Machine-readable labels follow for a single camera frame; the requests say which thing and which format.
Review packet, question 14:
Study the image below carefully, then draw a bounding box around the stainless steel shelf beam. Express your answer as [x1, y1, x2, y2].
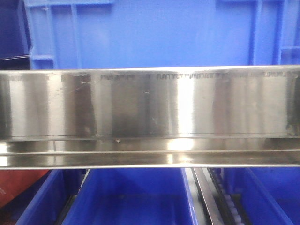
[0, 65, 300, 169]

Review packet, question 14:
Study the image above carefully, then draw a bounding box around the blue upper shelf bin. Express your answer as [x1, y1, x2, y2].
[24, 0, 300, 69]

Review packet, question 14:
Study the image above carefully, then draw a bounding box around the red box lower left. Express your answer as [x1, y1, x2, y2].
[0, 170, 48, 208]

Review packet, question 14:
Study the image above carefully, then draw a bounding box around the blue lower middle bin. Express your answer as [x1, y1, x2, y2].
[63, 168, 199, 225]

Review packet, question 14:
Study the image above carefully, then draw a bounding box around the blue lower left bin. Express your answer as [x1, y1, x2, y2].
[16, 169, 86, 225]

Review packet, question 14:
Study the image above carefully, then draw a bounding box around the blue lower right bin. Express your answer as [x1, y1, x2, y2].
[223, 167, 300, 225]

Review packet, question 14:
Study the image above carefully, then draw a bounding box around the dark blue upper left bin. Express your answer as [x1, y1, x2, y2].
[0, 0, 31, 70]

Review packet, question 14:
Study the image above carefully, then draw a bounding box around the steel roller track rail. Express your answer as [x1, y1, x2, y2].
[191, 167, 252, 225]

